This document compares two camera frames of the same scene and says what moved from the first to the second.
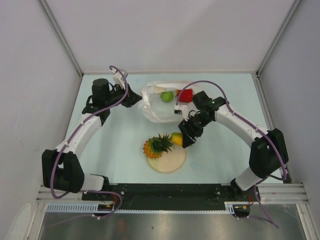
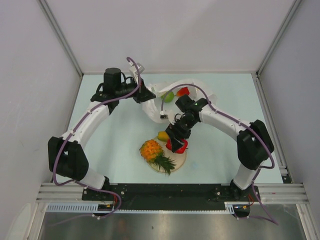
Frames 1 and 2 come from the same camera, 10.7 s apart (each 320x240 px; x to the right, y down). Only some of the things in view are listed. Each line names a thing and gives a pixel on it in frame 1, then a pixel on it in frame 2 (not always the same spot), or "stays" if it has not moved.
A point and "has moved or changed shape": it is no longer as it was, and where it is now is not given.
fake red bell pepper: (186, 96) -> (180, 150)
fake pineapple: (154, 146) has moved or changed shape
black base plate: (167, 196) stays
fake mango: (177, 138) has moved or changed shape
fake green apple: (167, 96) stays
